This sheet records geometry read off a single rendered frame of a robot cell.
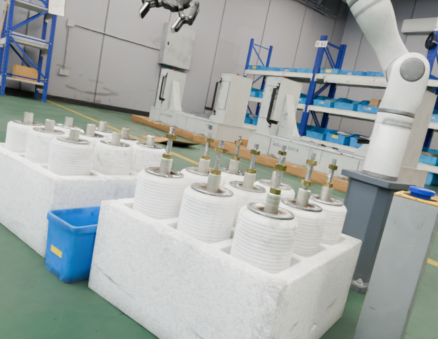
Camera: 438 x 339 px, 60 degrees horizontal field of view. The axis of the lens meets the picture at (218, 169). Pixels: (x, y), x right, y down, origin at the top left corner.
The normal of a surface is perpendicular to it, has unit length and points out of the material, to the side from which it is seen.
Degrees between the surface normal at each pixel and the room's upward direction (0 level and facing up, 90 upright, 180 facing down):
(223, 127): 90
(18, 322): 0
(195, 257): 90
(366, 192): 90
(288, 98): 69
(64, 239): 92
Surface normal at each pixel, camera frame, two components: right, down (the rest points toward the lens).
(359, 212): -0.78, -0.07
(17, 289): 0.20, -0.97
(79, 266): 0.76, 0.29
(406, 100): -0.15, 0.12
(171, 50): 0.59, 0.24
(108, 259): -0.58, 0.00
